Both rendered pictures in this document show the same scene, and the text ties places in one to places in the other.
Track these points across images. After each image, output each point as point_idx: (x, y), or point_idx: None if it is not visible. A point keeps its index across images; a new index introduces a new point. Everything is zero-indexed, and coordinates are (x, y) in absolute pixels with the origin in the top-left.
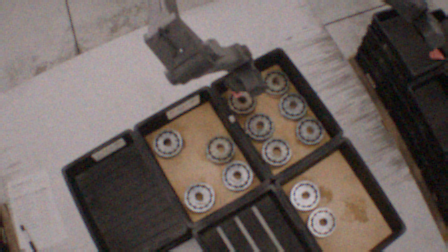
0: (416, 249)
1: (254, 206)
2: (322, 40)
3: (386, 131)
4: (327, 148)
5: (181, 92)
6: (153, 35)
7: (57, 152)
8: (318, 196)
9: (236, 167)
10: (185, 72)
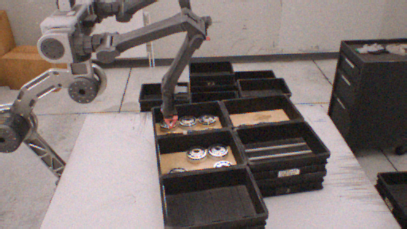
0: None
1: None
2: (145, 116)
3: None
4: (223, 107)
5: (133, 184)
6: (186, 17)
7: None
8: (247, 124)
9: (212, 149)
10: (203, 29)
